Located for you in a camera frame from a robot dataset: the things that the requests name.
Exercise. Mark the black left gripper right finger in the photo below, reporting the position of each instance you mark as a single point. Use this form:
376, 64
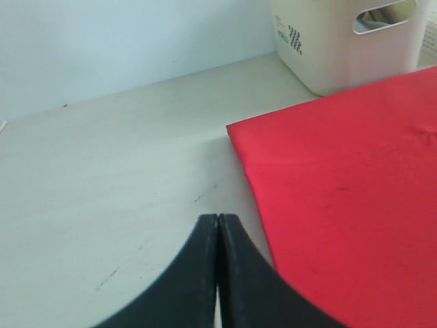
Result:
251, 293

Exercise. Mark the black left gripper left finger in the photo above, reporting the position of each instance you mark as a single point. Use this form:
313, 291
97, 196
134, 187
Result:
184, 295

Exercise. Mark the red scalloped table cloth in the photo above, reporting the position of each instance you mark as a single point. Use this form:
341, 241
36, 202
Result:
345, 187

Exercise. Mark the cream plastic bin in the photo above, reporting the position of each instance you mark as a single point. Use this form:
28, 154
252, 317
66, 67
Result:
335, 45

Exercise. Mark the white perforated plastic basket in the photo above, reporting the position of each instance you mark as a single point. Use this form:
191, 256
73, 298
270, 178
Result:
428, 45

